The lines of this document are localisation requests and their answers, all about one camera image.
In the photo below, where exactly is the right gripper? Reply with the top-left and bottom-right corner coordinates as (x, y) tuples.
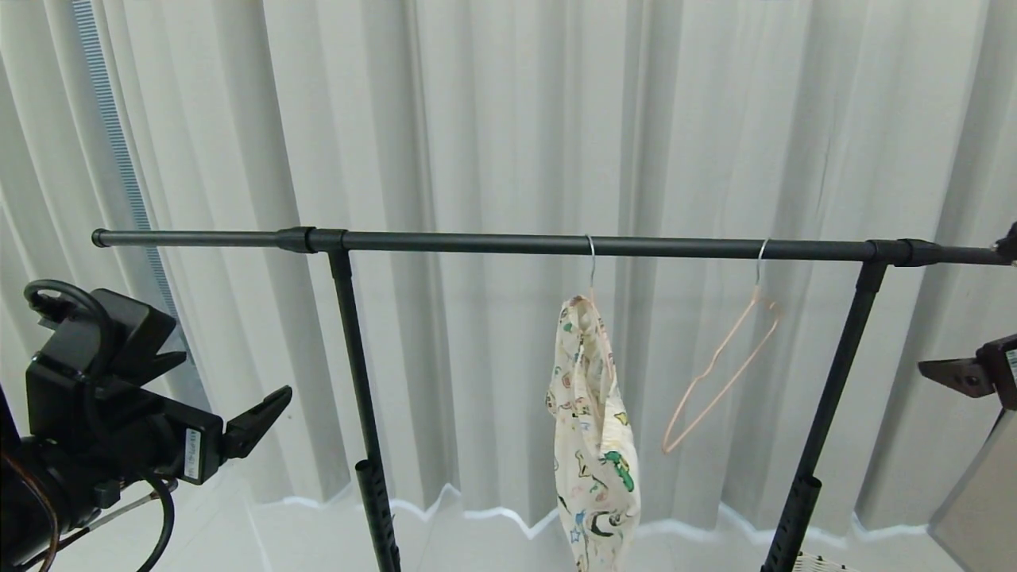
(918, 334), (1017, 411)

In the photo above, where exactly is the cream printed garment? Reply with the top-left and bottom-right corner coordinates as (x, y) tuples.
(545, 296), (641, 572)

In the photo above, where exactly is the white curtain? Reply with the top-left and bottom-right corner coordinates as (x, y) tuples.
(0, 0), (168, 446)
(89, 0), (1017, 541)

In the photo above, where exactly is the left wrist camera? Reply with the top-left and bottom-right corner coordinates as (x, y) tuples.
(25, 288), (189, 414)

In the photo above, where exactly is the pink clothes hanger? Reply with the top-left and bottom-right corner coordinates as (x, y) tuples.
(584, 235), (619, 398)
(662, 240), (783, 455)

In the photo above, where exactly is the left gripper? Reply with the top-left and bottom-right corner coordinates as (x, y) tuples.
(75, 386), (293, 484)

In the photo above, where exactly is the black clothes rack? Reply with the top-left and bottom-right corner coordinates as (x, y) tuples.
(91, 227), (1017, 572)

